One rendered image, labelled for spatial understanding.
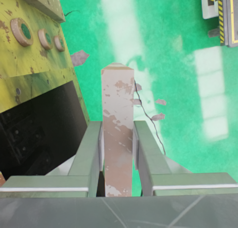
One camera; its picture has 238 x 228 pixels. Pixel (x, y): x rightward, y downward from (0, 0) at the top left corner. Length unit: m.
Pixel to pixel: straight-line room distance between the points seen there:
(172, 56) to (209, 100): 0.49
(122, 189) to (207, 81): 1.43
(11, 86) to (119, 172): 0.23
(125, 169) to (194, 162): 1.65
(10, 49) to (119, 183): 0.29
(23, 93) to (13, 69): 0.04
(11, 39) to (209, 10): 1.25
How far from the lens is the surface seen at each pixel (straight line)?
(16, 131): 0.65
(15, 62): 0.35
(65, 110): 0.75
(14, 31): 0.38
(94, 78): 1.37
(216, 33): 1.41
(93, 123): 0.15
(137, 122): 0.15
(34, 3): 0.52
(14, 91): 0.32
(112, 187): 0.17
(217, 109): 1.66
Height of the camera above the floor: 1.35
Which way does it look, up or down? 74 degrees down
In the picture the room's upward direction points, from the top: 176 degrees clockwise
